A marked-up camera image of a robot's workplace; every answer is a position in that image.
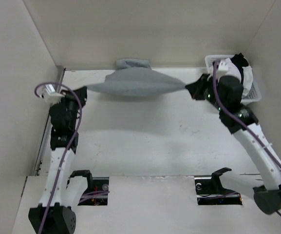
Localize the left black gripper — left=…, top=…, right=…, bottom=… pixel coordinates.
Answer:
left=56, top=86, right=87, bottom=129

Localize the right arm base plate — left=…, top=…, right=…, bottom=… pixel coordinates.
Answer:
left=194, top=176, right=243, bottom=206

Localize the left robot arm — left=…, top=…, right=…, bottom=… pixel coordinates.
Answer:
left=28, top=84, right=94, bottom=234

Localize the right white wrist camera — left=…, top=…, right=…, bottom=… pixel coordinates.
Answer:
left=216, top=60, right=228, bottom=77

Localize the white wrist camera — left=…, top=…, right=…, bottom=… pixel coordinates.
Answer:
left=216, top=60, right=228, bottom=77
left=41, top=84, right=64, bottom=104

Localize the black tank top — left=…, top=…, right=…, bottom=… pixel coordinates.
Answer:
left=230, top=53, right=249, bottom=84

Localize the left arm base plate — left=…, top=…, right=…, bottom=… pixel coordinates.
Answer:
left=78, top=177, right=110, bottom=206

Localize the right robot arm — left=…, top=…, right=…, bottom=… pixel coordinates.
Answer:
left=185, top=74, right=281, bottom=215

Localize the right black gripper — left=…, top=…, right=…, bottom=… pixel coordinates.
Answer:
left=186, top=73, right=226, bottom=112

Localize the white tank top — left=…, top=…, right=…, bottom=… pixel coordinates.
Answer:
left=225, top=58, right=253, bottom=98

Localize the grey tank top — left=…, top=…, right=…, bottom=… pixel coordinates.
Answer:
left=87, top=58, right=186, bottom=97

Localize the white plastic basket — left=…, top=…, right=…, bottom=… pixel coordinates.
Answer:
left=205, top=55, right=262, bottom=104

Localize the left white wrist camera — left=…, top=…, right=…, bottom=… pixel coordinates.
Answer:
left=41, top=84, right=64, bottom=104

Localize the metal table edge rail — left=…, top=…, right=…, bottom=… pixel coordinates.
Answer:
left=31, top=65, right=65, bottom=176

